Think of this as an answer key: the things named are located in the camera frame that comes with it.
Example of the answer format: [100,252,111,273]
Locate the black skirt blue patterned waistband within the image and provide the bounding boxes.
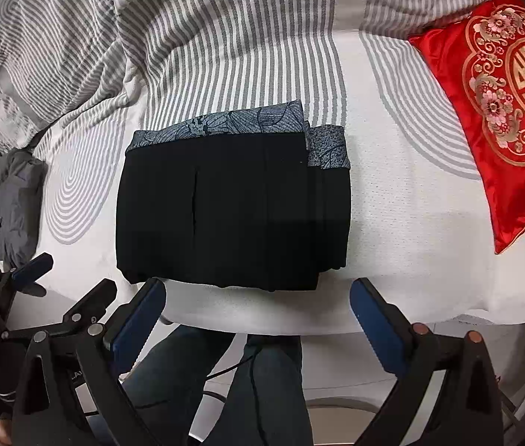
[115,101,351,291]

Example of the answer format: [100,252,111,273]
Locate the person's left hand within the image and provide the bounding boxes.
[0,419,12,446]

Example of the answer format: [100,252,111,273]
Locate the grey jacket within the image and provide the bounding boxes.
[0,149,48,269]

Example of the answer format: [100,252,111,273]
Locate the person's jeans legs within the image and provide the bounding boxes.
[87,324,315,446]

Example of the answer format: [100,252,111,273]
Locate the red embroidered cushion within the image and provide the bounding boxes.
[409,0,525,254]

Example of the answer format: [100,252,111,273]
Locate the black cable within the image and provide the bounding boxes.
[81,347,273,446]

